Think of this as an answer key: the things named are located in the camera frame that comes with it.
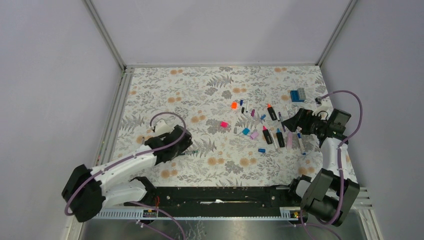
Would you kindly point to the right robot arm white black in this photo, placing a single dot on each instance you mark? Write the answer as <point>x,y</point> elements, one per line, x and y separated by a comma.
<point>330,195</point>

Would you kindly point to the blue box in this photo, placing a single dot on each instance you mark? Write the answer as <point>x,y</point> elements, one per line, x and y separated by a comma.
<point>298,96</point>

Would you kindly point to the black highlighter orange cap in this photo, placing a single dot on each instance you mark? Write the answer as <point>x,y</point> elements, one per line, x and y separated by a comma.
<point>271,112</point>

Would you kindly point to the lilac pen cap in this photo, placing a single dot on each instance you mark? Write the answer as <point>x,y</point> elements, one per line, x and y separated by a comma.
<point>254,135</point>

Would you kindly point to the black highlighter blue cap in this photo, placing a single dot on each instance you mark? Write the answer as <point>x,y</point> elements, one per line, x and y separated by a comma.
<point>280,138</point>

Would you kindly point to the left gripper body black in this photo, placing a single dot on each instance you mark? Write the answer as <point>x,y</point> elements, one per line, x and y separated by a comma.
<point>181,149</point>

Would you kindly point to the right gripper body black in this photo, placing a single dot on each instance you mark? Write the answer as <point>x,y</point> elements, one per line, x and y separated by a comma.
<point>312,124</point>

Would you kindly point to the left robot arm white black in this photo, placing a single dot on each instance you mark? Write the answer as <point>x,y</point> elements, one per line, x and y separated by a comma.
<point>90,190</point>

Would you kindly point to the cyan highlighter cap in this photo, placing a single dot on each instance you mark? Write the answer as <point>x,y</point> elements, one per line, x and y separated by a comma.
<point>245,131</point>

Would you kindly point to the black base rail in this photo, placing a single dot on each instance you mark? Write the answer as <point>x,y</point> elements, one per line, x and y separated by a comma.
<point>226,202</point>

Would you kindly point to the floral patterned table mat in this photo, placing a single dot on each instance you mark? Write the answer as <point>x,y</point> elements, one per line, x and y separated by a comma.
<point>202,97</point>

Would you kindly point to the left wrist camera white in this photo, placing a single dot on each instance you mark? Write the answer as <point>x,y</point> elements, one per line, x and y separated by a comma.
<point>161,127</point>

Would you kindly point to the purple pen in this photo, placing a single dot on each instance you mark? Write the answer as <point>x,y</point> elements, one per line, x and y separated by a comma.
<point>281,121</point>

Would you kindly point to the black highlighter pink cap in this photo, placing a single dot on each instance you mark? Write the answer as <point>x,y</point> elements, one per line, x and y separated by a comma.
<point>267,135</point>

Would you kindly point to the white grey marker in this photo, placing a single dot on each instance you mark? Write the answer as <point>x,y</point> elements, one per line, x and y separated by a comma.
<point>275,144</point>

